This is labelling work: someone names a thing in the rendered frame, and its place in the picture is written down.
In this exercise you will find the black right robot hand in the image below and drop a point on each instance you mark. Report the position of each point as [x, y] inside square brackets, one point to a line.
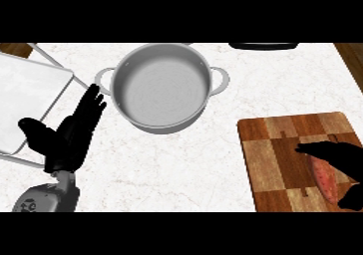
[343, 155]

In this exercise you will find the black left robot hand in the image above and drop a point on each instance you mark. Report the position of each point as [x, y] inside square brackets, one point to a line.
[71, 132]

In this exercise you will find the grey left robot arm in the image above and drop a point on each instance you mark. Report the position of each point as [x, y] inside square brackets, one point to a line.
[46, 196]

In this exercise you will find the wooden cutting board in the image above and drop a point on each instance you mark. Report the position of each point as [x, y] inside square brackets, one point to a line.
[282, 166]

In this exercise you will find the grey metal pot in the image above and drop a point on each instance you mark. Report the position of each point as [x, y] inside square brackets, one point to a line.
[161, 87]

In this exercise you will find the white sink basin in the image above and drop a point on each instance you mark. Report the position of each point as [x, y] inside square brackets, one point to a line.
[22, 103]

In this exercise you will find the brown wooden cabinet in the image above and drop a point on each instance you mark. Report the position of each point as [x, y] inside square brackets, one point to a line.
[356, 66]

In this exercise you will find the black appliance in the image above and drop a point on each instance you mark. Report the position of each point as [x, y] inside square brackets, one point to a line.
[263, 46]

